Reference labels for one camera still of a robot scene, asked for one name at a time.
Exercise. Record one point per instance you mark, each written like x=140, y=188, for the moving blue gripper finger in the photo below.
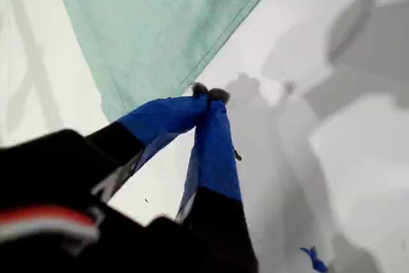
x=153, y=119

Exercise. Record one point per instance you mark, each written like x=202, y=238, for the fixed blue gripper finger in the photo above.
x=217, y=164

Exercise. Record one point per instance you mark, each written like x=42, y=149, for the pale green T-shirt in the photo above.
x=153, y=30

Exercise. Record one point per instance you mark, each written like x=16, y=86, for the small blue tape scrap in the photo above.
x=314, y=258

